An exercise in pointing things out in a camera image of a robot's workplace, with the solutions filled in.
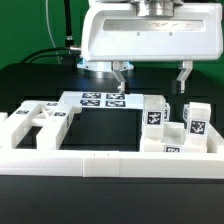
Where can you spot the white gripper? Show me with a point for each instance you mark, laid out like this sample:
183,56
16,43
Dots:
113,31

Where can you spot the white chair seat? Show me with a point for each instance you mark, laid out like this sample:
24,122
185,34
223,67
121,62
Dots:
174,141

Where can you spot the white tagged nut cube left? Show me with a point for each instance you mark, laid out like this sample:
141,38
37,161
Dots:
167,112

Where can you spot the white tagged nut cube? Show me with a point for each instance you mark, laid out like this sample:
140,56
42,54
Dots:
185,112
167,112

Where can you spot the white tagged nut cube right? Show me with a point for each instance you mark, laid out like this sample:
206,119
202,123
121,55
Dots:
185,112

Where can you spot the white base tag sheet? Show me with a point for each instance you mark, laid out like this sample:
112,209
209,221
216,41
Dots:
103,100

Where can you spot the white U-shaped obstacle fence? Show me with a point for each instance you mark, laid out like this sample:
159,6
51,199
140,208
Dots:
208,165

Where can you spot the white chair back frame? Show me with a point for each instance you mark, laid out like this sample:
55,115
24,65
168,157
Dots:
53,119

